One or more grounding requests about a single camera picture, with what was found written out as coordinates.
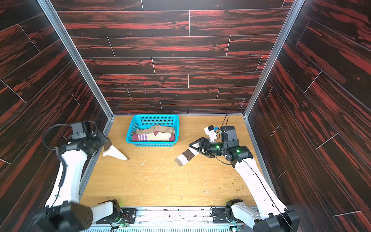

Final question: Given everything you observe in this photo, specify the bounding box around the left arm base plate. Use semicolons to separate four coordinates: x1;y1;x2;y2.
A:
96;199;137;226

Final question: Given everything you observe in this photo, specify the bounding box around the white maroon sock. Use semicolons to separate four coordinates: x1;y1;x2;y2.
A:
103;139;129;160

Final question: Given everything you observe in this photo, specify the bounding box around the aluminium corner frame right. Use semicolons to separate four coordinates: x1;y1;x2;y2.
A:
243;0;305;191

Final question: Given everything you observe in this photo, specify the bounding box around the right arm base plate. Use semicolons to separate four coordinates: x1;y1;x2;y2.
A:
209;198;244;224

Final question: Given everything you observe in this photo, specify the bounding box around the aluminium corner frame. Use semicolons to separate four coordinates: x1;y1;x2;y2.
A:
243;0;305;191
37;0;115;136

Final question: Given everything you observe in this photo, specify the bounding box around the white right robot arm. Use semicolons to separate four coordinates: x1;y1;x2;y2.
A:
189;126;300;232

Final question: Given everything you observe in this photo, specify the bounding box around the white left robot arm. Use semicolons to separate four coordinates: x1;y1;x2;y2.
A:
33;121;128;232

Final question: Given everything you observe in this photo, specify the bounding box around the white striped sock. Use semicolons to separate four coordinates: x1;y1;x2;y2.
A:
174;147;199;167

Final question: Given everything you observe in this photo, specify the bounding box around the aluminium corner frame left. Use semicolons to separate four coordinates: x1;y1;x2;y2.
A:
37;0;115;136

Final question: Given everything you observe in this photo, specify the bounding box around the teal plastic basket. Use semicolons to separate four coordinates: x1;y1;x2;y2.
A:
126;115;180;147

